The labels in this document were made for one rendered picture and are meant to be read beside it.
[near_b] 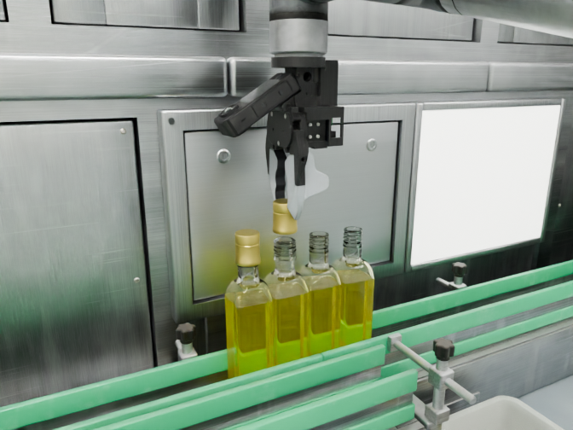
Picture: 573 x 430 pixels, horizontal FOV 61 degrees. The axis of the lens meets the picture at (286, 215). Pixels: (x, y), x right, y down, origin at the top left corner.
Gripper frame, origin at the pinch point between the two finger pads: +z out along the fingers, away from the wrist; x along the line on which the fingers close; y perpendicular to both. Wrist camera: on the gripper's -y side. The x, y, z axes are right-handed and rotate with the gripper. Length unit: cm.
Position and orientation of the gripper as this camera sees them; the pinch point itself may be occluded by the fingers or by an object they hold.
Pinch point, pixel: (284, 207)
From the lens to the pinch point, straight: 67.5
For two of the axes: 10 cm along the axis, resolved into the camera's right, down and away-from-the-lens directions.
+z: 0.0, 9.6, 2.8
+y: 8.9, -1.3, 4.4
